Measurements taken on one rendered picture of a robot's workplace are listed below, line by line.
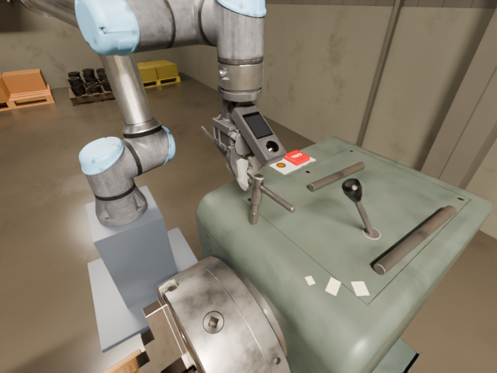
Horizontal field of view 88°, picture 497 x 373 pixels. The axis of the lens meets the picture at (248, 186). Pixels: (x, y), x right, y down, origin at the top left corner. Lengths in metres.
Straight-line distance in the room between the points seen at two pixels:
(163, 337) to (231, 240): 0.21
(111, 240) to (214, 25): 0.65
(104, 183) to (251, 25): 0.57
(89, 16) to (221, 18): 0.17
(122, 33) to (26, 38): 7.19
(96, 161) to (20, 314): 1.73
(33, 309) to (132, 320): 1.33
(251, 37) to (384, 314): 0.47
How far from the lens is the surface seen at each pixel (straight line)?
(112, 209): 0.85
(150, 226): 0.87
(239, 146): 0.48
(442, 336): 2.16
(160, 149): 0.84
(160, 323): 0.55
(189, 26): 0.48
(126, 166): 0.80
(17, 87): 7.04
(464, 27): 2.80
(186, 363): 0.65
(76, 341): 2.07
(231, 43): 0.43
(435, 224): 0.66
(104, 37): 0.42
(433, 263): 0.61
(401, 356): 1.33
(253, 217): 0.55
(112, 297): 1.17
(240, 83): 0.44
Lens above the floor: 1.65
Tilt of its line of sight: 36 degrees down
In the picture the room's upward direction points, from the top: straight up
